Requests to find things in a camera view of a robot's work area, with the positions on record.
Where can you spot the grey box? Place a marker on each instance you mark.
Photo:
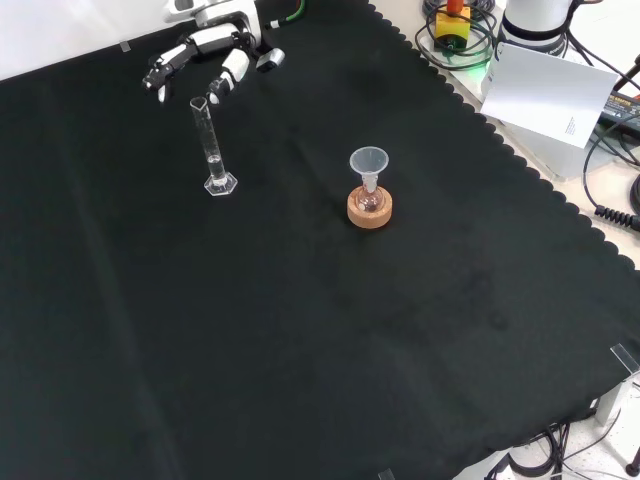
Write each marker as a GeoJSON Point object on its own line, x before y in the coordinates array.
{"type": "Point", "coordinates": [555, 155]}

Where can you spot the black power adapter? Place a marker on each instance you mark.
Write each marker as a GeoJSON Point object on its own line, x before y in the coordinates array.
{"type": "Point", "coordinates": [625, 107]}

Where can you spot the black scalloped table cloth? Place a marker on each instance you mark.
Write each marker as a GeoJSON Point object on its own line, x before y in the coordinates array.
{"type": "Point", "coordinates": [300, 325]}

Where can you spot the clear tape strip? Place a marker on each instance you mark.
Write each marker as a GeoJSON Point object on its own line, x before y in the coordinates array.
{"type": "Point", "coordinates": [626, 357]}
{"type": "Point", "coordinates": [386, 475]}

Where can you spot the clear plastic funnel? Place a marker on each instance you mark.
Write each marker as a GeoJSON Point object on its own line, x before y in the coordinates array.
{"type": "Point", "coordinates": [369, 161]}

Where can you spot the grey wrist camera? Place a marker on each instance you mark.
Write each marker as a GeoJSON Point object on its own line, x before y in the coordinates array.
{"type": "Point", "coordinates": [270, 59]}

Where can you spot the aluminium frame profile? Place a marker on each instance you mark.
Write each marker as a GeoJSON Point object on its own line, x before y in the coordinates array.
{"type": "Point", "coordinates": [610, 402]}

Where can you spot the yellow emergency stop button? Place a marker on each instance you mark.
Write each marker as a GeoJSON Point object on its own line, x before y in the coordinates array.
{"type": "Point", "coordinates": [452, 25]}

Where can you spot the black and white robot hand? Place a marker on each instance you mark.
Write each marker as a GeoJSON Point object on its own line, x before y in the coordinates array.
{"type": "Point", "coordinates": [215, 39]}

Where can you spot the white column with black band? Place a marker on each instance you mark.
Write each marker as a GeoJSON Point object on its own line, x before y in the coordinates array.
{"type": "Point", "coordinates": [530, 22]}

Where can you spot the black tripod leg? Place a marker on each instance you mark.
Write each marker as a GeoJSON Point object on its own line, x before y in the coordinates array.
{"type": "Point", "coordinates": [631, 72]}

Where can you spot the black round disc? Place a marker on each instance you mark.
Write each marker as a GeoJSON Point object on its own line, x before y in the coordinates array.
{"type": "Point", "coordinates": [636, 192]}

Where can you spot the glass round-bottom flask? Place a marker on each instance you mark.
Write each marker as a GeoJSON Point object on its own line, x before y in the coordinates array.
{"type": "Point", "coordinates": [369, 200]}

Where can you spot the clear glass graduated cylinder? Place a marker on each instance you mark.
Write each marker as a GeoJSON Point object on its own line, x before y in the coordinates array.
{"type": "Point", "coordinates": [212, 150]}

